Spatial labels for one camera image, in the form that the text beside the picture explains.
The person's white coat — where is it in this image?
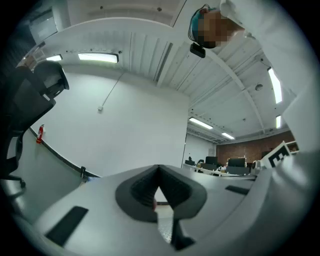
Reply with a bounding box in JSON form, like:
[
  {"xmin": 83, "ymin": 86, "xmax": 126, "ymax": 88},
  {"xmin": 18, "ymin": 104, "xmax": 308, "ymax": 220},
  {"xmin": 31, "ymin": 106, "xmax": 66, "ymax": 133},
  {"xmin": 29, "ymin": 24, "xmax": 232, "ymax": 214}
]
[{"xmin": 219, "ymin": 0, "xmax": 320, "ymax": 161}]

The thin white wall conduit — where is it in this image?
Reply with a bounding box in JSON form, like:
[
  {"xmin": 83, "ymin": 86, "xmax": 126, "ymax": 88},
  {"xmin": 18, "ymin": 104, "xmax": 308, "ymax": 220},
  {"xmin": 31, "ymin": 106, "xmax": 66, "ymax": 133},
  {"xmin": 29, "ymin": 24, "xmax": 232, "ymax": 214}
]
[{"xmin": 101, "ymin": 72, "xmax": 125, "ymax": 108}]

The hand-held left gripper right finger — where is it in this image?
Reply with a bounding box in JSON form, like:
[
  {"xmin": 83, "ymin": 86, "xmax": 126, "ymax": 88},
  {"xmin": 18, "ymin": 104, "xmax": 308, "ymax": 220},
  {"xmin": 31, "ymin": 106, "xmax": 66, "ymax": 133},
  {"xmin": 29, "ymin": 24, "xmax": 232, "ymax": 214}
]
[{"xmin": 157, "ymin": 164, "xmax": 288, "ymax": 256}]

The person's head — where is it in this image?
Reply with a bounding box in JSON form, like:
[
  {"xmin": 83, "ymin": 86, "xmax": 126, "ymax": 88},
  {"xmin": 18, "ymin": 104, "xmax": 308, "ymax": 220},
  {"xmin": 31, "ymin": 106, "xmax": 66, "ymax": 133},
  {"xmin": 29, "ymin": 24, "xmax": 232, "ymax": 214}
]
[{"xmin": 197, "ymin": 9, "xmax": 246, "ymax": 50}]

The teal head strap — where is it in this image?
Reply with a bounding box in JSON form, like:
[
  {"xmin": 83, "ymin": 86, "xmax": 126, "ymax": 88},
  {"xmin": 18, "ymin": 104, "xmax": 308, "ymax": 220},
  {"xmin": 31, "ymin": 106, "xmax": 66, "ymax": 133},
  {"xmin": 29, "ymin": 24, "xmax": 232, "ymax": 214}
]
[{"xmin": 187, "ymin": 4, "xmax": 217, "ymax": 42}]

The long white office desk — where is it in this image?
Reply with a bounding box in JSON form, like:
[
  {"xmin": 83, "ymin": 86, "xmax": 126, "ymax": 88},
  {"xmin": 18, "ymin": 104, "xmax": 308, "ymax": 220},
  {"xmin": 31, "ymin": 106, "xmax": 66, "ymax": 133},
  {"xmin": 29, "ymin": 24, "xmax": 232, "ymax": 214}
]
[{"xmin": 182, "ymin": 163, "xmax": 256, "ymax": 178}]

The black mesh office chair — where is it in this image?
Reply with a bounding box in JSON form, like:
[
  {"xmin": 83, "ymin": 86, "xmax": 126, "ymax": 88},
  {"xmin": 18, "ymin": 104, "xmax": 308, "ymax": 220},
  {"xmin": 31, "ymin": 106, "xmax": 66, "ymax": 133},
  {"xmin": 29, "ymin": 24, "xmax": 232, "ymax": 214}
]
[{"xmin": 0, "ymin": 60, "xmax": 70, "ymax": 198}]

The red fire extinguisher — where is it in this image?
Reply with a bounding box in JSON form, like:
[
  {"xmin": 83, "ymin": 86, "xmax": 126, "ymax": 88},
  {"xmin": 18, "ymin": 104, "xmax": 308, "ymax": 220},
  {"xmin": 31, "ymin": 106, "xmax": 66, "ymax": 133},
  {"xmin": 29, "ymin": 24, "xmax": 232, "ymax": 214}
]
[{"xmin": 35, "ymin": 124, "xmax": 46, "ymax": 145}]

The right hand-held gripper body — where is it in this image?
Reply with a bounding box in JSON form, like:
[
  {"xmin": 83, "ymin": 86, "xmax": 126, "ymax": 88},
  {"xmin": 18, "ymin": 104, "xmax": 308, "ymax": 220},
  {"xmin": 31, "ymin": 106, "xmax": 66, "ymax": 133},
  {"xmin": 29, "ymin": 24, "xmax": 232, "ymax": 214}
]
[{"xmin": 260, "ymin": 140, "xmax": 293, "ymax": 169}]

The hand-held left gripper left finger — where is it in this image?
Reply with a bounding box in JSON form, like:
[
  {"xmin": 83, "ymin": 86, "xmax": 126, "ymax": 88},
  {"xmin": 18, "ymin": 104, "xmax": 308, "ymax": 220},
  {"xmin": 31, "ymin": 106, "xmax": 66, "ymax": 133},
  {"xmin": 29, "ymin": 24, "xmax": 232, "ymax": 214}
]
[{"xmin": 33, "ymin": 164, "xmax": 176, "ymax": 256}]

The white open shelf unit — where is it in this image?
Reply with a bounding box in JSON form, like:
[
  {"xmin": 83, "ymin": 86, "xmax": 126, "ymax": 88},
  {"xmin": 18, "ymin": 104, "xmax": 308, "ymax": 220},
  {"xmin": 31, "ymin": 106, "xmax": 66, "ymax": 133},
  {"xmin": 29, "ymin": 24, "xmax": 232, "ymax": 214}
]
[{"xmin": 286, "ymin": 140, "xmax": 300, "ymax": 153}]

